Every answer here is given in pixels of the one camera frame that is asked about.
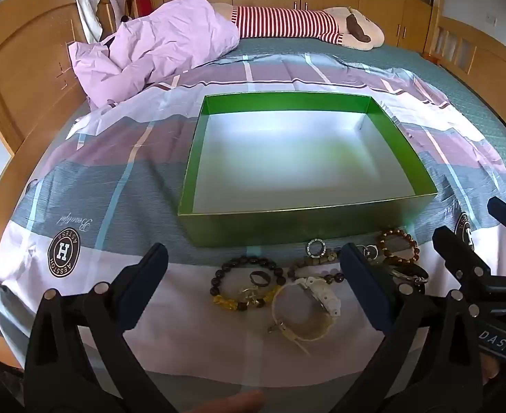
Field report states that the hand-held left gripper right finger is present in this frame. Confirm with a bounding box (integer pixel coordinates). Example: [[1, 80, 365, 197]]
[[333, 242, 486, 413]]

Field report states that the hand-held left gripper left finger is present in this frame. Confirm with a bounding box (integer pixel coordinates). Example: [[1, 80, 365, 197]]
[[23, 242, 178, 413]]

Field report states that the white wrist watch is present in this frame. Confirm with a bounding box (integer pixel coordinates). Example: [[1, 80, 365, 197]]
[[268, 276, 343, 345]]

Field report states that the black wrist band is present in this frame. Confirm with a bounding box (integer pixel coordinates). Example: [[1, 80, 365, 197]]
[[382, 258, 430, 285]]

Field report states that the amber bead bracelet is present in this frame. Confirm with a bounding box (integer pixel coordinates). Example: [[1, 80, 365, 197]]
[[376, 228, 421, 266]]

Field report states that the wooden bead bracelet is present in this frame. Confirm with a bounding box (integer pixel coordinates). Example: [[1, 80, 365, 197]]
[[286, 247, 346, 285]]

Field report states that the black bead bracelet yellow charm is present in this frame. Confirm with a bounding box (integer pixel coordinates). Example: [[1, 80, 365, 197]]
[[210, 256, 287, 313]]

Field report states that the green cardboard box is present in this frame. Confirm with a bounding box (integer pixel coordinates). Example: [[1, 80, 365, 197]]
[[177, 92, 439, 249]]

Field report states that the teal bed mat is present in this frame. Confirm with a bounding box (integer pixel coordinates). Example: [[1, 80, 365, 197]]
[[212, 36, 506, 158]]

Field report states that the pink quilt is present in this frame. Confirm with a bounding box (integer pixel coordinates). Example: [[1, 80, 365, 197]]
[[68, 0, 241, 110]]

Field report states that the wooden bed end board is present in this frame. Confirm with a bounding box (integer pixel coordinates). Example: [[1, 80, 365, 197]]
[[0, 0, 92, 242]]

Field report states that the wooden chair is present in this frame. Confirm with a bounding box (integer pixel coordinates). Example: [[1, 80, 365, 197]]
[[70, 0, 151, 44]]

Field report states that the striped plush toy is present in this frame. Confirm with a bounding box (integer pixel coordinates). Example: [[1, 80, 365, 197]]
[[212, 2, 386, 51]]

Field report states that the white shirt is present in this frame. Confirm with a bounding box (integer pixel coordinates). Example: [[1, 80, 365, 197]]
[[72, 0, 106, 44]]

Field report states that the rhinestone round ring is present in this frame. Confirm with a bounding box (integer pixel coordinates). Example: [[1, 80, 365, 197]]
[[306, 237, 328, 260]]

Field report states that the wooden bed side rail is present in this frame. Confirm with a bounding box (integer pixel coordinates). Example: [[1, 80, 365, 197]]
[[423, 0, 506, 135]]

